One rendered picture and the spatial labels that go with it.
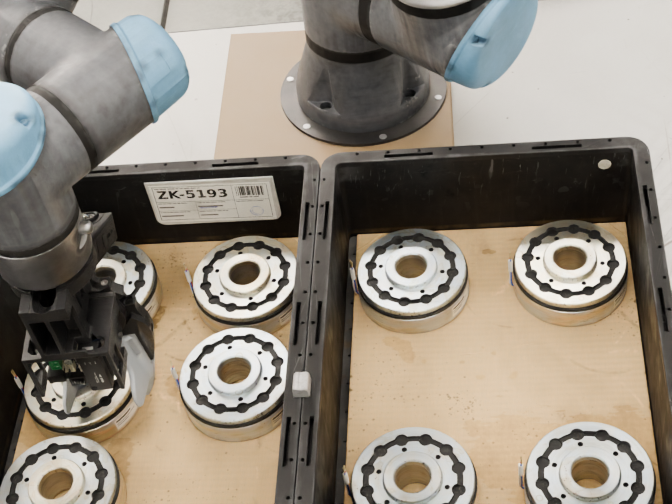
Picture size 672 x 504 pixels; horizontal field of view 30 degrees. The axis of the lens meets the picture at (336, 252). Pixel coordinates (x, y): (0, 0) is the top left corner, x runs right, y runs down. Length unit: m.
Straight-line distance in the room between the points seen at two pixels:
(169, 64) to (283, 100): 0.50
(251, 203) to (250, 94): 0.27
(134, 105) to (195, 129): 0.65
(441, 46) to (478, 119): 0.32
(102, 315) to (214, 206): 0.24
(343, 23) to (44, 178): 0.50
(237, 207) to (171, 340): 0.14
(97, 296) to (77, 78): 0.20
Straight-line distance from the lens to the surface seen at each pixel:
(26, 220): 0.92
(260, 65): 1.50
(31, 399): 1.16
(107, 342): 1.01
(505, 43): 1.24
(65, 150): 0.91
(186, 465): 1.12
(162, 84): 0.94
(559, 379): 1.12
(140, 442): 1.14
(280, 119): 1.42
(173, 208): 1.24
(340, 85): 1.36
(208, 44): 1.70
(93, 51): 0.94
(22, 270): 0.96
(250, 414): 1.09
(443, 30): 1.20
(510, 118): 1.53
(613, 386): 1.12
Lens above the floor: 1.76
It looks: 49 degrees down
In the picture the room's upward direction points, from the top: 11 degrees counter-clockwise
